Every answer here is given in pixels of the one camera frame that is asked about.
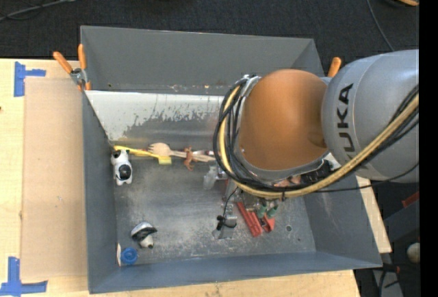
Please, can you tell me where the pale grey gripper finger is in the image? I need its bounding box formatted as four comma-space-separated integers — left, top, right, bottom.
220, 179, 241, 211
212, 214, 239, 240

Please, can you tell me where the clear glass thing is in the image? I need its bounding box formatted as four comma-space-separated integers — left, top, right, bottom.
203, 164, 228, 191

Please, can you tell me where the grey metal bin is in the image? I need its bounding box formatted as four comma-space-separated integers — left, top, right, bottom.
79, 25, 383, 295

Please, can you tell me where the brown toy animal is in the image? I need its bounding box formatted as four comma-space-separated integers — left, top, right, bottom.
182, 146, 200, 172

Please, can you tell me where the pale wooden spork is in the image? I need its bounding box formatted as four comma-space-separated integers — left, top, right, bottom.
147, 142, 217, 164

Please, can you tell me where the small black and white toy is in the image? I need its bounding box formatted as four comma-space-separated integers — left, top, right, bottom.
130, 221, 159, 250

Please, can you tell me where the blue round cap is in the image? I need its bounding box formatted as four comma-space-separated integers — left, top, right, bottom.
120, 246, 139, 266

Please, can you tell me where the yellow flat tool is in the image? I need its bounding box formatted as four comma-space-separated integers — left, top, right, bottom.
112, 145, 172, 166

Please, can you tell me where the black and white toy dog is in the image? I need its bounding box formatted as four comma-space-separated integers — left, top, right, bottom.
109, 148, 133, 186

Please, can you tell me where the brown cardboard board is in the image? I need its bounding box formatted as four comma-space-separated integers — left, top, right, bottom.
19, 76, 90, 285

